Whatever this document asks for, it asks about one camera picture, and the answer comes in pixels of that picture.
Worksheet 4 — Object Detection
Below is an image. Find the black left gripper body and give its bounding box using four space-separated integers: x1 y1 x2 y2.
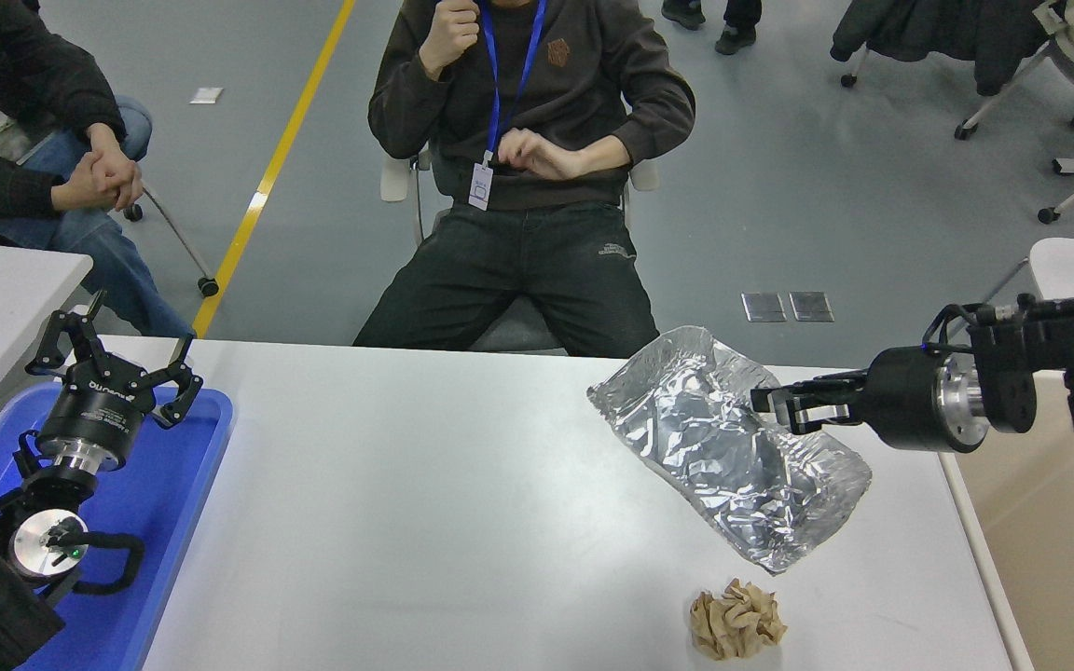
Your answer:
36 359 158 459

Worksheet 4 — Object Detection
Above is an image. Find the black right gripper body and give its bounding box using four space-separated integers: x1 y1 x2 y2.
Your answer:
863 347 955 453

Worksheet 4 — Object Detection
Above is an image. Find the foil tray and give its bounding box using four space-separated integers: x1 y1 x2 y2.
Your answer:
586 325 874 574

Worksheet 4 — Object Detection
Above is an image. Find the tan paper ball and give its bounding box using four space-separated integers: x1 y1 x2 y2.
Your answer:
689 578 788 661

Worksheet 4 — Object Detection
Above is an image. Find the person's right hand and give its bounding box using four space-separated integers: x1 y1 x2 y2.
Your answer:
419 0 481 80
52 158 124 212

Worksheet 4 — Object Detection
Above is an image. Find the person's left hand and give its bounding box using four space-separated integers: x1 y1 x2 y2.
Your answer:
86 123 145 210
497 128 585 181

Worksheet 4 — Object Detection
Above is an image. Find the blue plastic tray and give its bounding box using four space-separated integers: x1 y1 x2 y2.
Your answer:
0 380 235 671

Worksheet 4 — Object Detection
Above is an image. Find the white shell chair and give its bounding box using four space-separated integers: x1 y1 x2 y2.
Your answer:
980 237 1074 304

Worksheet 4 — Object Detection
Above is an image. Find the large pale bin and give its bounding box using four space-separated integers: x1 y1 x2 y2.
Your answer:
938 368 1074 671

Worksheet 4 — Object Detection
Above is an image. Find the white name badge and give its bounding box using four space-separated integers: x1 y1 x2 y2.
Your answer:
468 151 495 212

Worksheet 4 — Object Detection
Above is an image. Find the dark jacket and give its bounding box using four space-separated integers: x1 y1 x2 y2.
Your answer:
829 0 1051 97

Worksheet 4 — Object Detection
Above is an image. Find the blue lanyard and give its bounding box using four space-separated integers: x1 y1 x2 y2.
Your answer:
479 0 549 164

